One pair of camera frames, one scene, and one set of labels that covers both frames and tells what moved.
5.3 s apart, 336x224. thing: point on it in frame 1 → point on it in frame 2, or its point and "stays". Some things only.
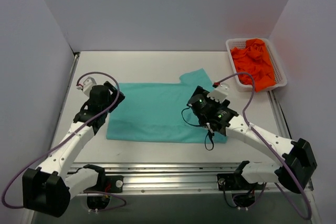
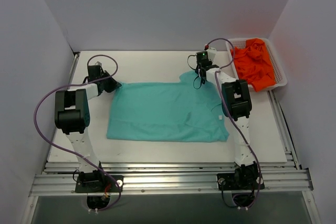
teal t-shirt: (157, 112) stays
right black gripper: (196, 94) → (200, 69)
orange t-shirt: (253, 58) stays
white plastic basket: (280, 78) stays
